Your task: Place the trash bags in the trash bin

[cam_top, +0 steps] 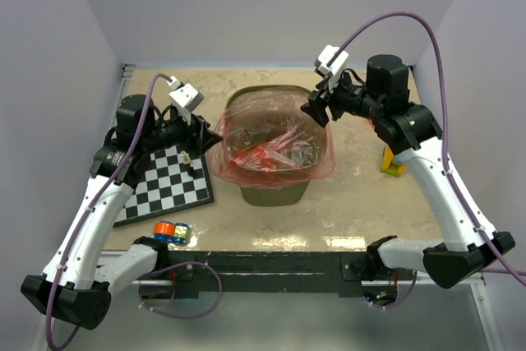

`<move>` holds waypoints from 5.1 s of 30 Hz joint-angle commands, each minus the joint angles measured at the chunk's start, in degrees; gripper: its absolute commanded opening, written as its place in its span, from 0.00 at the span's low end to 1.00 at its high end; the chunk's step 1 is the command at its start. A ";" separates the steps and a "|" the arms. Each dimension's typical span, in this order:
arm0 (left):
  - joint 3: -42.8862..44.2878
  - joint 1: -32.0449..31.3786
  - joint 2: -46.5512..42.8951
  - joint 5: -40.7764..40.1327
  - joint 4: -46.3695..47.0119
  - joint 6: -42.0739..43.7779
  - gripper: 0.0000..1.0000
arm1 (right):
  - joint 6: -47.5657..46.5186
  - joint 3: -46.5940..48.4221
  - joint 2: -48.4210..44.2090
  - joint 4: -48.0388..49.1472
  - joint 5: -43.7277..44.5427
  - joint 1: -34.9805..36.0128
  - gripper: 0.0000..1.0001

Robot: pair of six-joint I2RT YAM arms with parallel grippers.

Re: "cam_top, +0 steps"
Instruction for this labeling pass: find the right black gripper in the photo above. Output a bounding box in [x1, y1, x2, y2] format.
[302, 66, 384, 127]

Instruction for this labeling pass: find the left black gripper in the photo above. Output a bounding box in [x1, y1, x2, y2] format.
[143, 106, 223, 155]

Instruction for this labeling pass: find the red plastic trash bag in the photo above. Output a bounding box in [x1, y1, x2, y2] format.
[206, 85, 336, 189]

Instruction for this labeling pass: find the olive green mesh trash bin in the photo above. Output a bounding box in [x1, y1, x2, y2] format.
[224, 85, 310, 207]

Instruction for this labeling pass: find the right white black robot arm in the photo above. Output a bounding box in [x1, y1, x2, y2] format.
[301, 45, 515, 289]

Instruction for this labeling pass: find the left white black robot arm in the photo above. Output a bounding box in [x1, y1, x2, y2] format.
[21, 89, 221, 330]

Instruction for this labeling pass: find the cream chess piece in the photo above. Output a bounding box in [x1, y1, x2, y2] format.
[181, 151, 191, 165]

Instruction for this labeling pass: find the black chess piece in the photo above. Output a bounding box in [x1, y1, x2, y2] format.
[187, 165, 196, 177]

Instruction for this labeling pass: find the black white chessboard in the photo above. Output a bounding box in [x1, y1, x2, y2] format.
[113, 147, 215, 228]

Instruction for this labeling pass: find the colourful toy block stack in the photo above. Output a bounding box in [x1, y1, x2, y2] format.
[380, 145, 406, 177]

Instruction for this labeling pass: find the orange blue toy car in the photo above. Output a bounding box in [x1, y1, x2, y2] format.
[153, 220, 191, 245]

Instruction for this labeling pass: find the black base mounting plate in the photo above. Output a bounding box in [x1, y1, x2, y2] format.
[121, 250, 416, 301]

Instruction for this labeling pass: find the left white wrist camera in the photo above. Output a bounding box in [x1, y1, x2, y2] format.
[168, 76, 204, 125]

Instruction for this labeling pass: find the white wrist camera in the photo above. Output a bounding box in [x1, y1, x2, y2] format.
[168, 76, 204, 125]
[314, 45, 348, 93]

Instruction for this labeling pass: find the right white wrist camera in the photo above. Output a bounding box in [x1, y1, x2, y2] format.
[314, 45, 348, 93]

